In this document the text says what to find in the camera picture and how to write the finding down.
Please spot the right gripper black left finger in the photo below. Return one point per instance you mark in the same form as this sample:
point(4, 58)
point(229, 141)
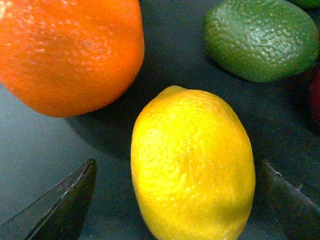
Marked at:
point(60, 213)

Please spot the red yellow apple centre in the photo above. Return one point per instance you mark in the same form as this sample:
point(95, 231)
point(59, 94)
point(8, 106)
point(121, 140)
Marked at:
point(314, 96)

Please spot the dark green avocado centre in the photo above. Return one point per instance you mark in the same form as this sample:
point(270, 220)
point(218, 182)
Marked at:
point(261, 40)

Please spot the large orange left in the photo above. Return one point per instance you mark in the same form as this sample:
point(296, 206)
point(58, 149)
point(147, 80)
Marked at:
point(64, 58)

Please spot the yellow lemon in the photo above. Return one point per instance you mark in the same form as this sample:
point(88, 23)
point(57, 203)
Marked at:
point(192, 167)

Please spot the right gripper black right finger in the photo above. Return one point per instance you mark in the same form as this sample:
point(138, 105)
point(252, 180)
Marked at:
point(295, 204)

